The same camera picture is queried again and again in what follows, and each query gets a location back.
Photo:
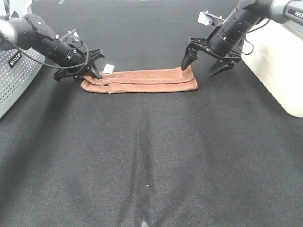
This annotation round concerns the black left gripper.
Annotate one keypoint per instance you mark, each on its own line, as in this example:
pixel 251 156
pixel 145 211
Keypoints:
pixel 88 69

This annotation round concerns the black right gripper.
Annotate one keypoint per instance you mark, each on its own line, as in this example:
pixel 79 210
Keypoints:
pixel 224 62

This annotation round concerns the brown towel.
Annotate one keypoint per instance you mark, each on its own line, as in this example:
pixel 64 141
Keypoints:
pixel 142 81

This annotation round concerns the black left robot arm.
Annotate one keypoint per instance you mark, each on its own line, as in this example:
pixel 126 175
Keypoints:
pixel 31 32

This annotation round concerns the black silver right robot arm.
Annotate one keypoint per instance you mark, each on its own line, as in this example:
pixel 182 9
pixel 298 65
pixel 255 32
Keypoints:
pixel 232 30

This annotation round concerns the grey perforated plastic basket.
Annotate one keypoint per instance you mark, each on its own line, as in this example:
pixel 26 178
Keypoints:
pixel 16 70

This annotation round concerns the white woven storage box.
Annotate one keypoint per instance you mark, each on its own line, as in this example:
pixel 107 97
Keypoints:
pixel 274 53

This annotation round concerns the dark table mat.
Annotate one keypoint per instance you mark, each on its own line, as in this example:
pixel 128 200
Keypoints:
pixel 225 155

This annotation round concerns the clear tape strip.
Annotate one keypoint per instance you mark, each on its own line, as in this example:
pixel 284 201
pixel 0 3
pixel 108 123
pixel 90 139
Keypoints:
pixel 144 206

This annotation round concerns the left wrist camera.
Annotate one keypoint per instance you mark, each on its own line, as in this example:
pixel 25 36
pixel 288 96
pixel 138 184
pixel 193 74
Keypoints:
pixel 71 34

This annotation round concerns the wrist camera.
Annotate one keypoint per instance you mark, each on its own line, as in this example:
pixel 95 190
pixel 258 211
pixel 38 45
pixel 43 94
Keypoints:
pixel 71 34
pixel 207 19

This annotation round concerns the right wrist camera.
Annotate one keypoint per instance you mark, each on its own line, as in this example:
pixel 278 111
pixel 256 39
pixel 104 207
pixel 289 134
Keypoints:
pixel 207 19

